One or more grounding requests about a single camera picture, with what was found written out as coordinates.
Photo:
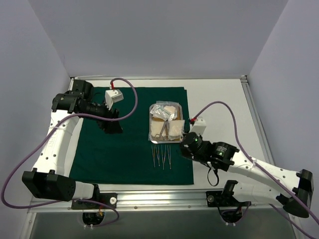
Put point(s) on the aluminium rail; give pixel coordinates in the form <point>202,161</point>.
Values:
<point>257,121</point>
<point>171,199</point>

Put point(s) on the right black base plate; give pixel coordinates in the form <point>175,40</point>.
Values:
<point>216,199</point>

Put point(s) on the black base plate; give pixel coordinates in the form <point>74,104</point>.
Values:
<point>103,201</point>
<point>216,199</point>

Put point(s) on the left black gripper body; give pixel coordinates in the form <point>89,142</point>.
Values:
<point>109,119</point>

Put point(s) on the aluminium right side rail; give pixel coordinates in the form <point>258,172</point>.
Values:
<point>257,121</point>

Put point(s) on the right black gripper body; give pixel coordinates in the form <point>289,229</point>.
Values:
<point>187,144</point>

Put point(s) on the small pointed silver scissors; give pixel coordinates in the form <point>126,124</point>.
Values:
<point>166,129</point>

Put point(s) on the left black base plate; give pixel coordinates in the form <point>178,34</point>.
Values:
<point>103,201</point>

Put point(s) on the white gauze pad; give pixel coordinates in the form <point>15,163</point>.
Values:
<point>176,129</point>
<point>156,127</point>

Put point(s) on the silver instrument tray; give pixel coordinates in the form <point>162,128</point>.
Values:
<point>151,118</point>

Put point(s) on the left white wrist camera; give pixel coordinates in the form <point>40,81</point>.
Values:
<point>113,96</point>

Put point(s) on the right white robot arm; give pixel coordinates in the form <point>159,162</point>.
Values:
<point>291,189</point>

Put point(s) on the foil packet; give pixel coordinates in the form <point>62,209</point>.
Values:
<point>164,112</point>

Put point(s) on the aluminium front rail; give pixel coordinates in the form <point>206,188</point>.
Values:
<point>171,199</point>

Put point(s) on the curved pointed silver tweezers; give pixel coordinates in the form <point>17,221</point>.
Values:
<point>157,153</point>

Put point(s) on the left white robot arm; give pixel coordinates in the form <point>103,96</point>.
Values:
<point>46,180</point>

